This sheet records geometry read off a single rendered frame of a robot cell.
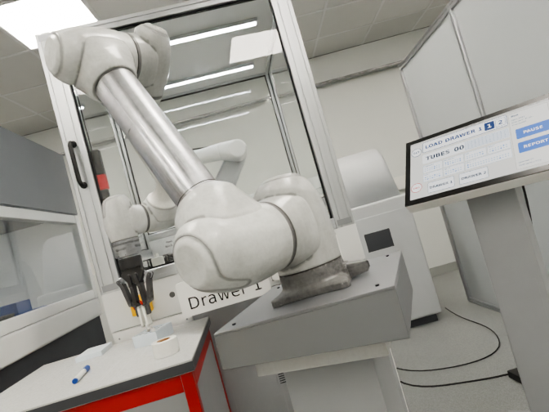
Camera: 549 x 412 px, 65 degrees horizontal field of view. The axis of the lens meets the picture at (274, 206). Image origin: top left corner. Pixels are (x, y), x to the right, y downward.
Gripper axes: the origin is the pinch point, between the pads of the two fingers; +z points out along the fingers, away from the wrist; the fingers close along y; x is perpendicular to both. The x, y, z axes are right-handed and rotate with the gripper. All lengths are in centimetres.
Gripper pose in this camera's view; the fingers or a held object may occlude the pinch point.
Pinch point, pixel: (145, 315)
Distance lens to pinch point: 155.1
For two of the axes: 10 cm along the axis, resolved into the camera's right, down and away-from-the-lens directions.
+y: 9.5, -2.7, -1.7
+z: 2.7, 9.6, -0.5
